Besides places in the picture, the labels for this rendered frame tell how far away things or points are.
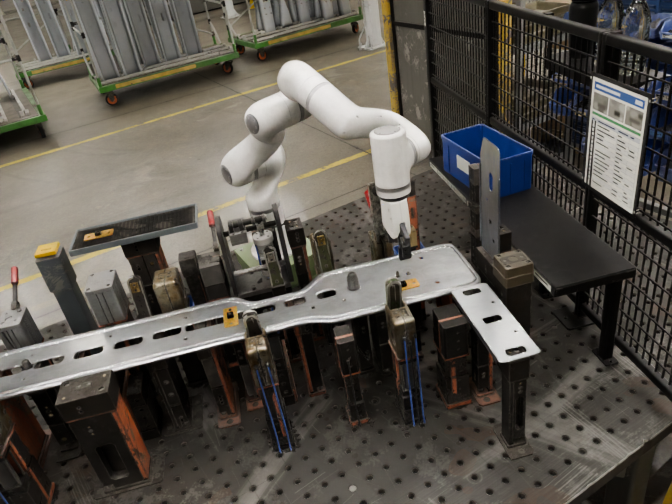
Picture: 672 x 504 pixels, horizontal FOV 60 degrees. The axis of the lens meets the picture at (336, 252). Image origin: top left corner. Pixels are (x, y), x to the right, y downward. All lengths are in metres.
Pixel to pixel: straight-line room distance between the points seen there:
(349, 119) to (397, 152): 0.16
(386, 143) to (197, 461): 0.96
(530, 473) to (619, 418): 0.29
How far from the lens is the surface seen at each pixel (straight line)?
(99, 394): 1.47
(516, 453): 1.56
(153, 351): 1.57
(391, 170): 1.35
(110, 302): 1.71
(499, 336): 1.40
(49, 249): 1.88
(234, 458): 1.64
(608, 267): 1.60
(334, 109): 1.44
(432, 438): 1.60
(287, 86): 1.55
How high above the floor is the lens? 1.91
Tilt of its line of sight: 31 degrees down
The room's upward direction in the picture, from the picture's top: 10 degrees counter-clockwise
